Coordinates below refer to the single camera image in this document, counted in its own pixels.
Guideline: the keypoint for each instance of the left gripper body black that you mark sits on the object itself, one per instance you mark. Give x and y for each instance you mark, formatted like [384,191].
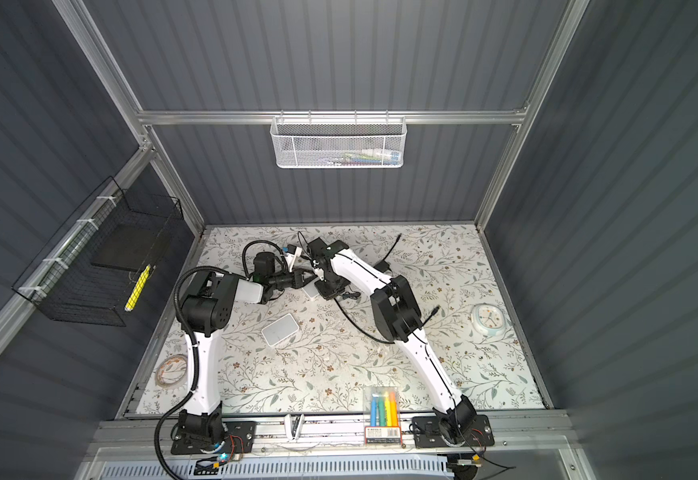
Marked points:
[283,282]

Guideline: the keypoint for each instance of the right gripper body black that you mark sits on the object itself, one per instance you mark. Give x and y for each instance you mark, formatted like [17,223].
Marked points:
[330,287]

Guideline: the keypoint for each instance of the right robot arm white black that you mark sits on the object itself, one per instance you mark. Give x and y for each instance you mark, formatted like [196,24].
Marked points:
[398,318]

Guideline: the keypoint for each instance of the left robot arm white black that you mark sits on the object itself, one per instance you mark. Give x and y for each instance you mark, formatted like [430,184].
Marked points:
[204,298]

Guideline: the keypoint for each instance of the floral table mat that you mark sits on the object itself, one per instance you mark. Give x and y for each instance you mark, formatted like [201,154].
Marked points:
[337,354]

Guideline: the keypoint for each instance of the box of coloured markers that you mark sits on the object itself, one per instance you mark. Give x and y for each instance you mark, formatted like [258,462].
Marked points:
[382,424]

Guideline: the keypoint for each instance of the roll of clear tape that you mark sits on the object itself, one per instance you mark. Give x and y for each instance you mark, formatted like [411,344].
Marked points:
[172,372]

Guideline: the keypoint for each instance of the white round clock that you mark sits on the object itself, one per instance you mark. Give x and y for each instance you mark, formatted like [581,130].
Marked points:
[489,320]

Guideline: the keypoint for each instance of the black pad in basket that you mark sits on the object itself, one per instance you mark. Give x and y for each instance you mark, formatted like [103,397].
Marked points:
[128,248]

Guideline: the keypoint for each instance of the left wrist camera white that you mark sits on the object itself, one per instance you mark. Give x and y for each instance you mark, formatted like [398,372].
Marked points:
[291,254]

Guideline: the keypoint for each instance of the white wire mesh basket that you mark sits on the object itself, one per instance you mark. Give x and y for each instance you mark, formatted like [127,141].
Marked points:
[352,145]

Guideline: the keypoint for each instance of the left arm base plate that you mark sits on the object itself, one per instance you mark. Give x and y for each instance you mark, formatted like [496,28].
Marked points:
[236,437]

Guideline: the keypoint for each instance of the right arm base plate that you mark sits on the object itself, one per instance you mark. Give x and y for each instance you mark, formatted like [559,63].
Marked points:
[431,432]

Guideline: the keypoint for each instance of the white perforated cable tray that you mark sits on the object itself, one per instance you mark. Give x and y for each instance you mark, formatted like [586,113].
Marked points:
[406,466]

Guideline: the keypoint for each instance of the black wire basket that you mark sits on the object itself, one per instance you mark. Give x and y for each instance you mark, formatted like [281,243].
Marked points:
[98,271]

